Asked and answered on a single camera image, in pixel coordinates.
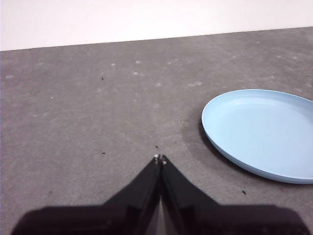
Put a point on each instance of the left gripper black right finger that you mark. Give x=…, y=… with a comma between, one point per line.
x=207, y=218

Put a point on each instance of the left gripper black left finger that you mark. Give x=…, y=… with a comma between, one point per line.
x=117, y=218

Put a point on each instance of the light blue round plate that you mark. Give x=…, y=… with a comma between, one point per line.
x=256, y=134

